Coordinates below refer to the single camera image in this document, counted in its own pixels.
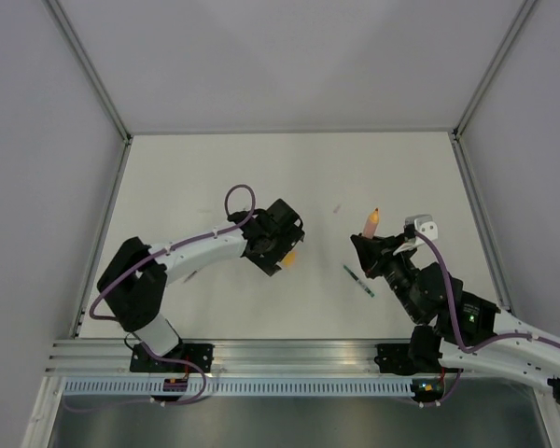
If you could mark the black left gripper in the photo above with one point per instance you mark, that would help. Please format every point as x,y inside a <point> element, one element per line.
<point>268,262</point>

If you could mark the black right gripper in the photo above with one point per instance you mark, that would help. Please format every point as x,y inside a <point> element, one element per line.
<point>375,253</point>

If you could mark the orange marker pen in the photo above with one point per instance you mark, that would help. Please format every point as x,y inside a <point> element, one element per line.
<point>371,224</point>

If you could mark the green gel pen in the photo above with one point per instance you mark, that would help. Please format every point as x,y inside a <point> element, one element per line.
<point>359,282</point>

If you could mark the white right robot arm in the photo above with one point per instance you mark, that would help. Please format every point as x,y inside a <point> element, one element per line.
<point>454,330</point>

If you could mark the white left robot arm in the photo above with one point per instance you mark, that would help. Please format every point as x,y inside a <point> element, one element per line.
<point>134,281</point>

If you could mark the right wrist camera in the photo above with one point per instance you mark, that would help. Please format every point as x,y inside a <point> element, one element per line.
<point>423,224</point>

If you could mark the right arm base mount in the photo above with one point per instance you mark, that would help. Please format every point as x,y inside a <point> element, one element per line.
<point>393,358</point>

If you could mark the right aluminium frame post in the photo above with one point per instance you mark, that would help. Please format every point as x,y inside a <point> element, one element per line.
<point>504,48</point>

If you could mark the aluminium frame post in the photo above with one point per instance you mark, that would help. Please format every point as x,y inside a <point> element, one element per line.
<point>504,48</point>
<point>83,59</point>

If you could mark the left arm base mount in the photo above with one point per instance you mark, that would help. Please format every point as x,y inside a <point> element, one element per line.
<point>184,358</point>

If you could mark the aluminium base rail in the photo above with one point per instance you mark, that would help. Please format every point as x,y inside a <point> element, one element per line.
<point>110,357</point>

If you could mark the white slotted cable duct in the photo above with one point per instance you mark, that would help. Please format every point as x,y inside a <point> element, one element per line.
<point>240,387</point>

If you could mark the left aluminium frame post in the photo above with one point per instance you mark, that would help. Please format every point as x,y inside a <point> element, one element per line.
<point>83,59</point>

